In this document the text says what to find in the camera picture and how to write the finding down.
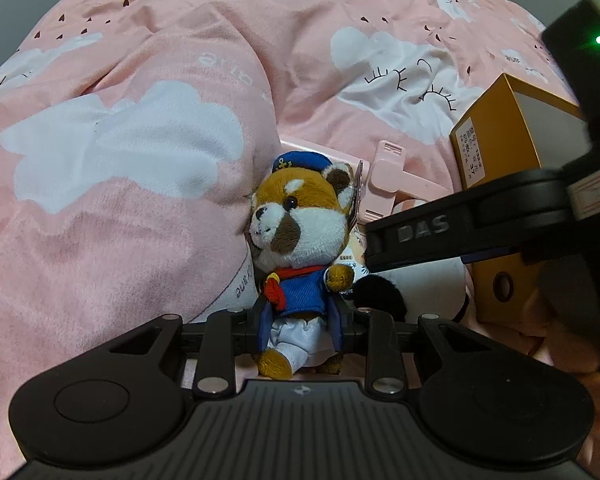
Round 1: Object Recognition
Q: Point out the orange cardboard box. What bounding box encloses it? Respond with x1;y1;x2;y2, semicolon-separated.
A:
448;71;594;326

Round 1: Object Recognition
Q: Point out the white plush toy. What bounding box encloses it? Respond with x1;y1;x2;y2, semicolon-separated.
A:
339;238;474;326

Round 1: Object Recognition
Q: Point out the person's right hand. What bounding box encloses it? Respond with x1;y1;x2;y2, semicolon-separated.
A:
524;288;600;478

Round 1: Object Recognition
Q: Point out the pink cloud-print duvet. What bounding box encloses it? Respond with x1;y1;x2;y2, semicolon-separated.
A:
0;0;569;479

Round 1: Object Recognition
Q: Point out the pink flat holder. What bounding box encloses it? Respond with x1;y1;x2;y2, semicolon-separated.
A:
280;136;450;224

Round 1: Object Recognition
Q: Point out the red panda plush toy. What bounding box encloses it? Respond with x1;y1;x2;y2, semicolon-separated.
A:
249;151;356;380

